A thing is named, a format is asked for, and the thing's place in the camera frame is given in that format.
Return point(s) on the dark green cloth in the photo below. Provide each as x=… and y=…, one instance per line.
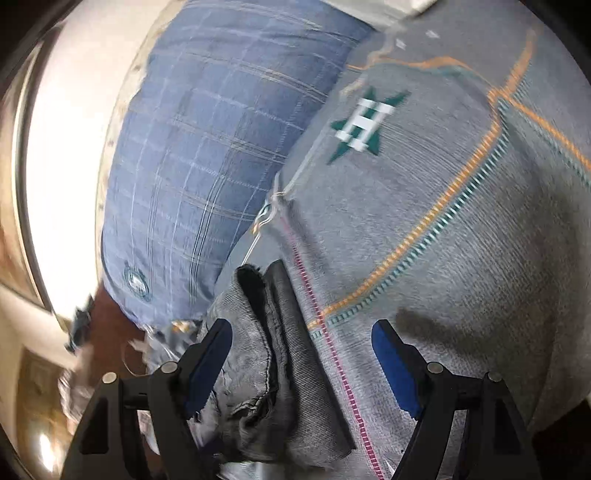
x=81, y=327

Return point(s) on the grey denim pants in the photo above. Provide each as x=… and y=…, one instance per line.
x=295, y=369

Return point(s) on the grey star-printed bedsheet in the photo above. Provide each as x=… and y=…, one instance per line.
x=438, y=207

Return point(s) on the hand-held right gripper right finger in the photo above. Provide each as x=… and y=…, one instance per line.
x=397, y=369

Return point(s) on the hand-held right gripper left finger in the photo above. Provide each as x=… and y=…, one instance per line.
x=205, y=369

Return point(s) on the blue plaid pillow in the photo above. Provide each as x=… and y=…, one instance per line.
x=207, y=152

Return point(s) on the brown wooden headboard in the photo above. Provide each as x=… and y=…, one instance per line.
x=115, y=327

